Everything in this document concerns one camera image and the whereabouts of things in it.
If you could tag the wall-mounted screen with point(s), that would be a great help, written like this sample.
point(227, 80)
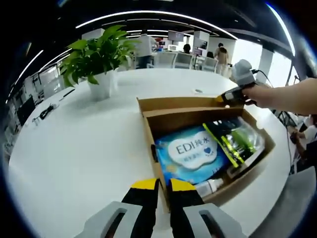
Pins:
point(176, 35)

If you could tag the ceiling light strip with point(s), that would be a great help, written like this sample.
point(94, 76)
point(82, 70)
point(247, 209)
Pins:
point(153, 13)
point(282, 24)

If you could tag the blue wipes pack soft item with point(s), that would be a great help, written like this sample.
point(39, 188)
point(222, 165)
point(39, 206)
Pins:
point(188, 151)

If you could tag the brown cardboard shoe box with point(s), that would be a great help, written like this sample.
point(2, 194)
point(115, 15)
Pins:
point(178, 119)

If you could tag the white pump bottle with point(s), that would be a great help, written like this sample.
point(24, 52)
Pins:
point(208, 187)

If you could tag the black pen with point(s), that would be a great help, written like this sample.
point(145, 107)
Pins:
point(67, 94)

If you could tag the white office chair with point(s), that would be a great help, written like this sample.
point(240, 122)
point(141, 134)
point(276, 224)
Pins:
point(183, 60)
point(164, 59)
point(210, 65)

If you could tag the round table grommet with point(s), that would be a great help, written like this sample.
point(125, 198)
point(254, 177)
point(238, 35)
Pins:
point(198, 91)

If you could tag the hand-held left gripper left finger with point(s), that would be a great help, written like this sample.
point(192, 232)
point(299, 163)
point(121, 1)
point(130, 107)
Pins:
point(141, 198)

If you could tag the black green packet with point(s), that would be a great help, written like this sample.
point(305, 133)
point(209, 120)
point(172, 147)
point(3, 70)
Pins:
point(230, 146)

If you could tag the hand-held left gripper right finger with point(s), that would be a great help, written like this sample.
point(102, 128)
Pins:
point(183, 200)

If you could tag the blue tissue pack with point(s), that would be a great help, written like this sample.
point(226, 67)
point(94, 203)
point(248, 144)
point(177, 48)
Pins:
point(255, 140)

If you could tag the dark computer monitor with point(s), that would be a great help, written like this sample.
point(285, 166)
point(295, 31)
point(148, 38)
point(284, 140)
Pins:
point(26, 110)

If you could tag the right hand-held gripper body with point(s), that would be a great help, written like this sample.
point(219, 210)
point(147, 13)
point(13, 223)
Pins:
point(244, 73)

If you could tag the green potted plant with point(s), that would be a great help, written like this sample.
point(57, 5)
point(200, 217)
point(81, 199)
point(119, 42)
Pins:
point(99, 52)

